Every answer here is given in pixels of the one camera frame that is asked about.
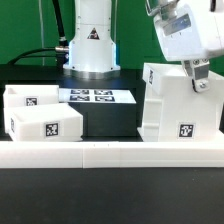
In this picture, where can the white front drawer tray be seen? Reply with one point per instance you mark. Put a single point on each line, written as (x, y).
(53, 122)

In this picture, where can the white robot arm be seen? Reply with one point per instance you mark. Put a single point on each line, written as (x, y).
(92, 51)

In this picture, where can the white drawer tray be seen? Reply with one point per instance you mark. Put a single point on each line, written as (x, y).
(53, 122)
(30, 95)

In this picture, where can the printed marker sheet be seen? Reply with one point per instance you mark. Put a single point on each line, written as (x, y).
(96, 96)

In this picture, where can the white drawer cabinet box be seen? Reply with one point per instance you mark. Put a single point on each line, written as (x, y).
(173, 111)

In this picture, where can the white L-shaped fence rail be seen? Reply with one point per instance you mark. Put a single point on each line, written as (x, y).
(110, 154)

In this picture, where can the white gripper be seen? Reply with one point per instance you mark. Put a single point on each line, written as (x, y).
(189, 30)

